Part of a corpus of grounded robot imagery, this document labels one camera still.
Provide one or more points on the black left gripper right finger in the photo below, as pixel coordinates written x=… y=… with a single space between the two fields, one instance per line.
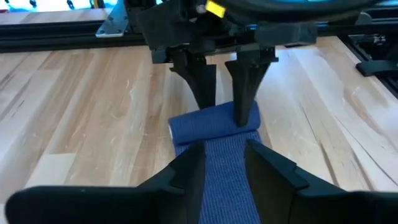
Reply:
x=311 y=205

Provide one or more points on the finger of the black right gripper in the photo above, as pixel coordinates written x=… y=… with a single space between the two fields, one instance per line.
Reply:
x=245 y=87
x=202 y=81

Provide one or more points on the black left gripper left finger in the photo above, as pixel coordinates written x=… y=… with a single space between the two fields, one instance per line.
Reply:
x=124 y=205

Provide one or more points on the blue elastic bandage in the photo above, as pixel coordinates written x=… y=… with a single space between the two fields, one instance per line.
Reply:
x=224 y=174

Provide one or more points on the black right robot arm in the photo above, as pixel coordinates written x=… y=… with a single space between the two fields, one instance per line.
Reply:
x=295 y=9

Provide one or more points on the silver mounting plate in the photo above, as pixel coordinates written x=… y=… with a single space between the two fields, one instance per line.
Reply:
x=113 y=25

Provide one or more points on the black metal table frame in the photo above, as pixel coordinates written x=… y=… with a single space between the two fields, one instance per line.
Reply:
x=46 y=34

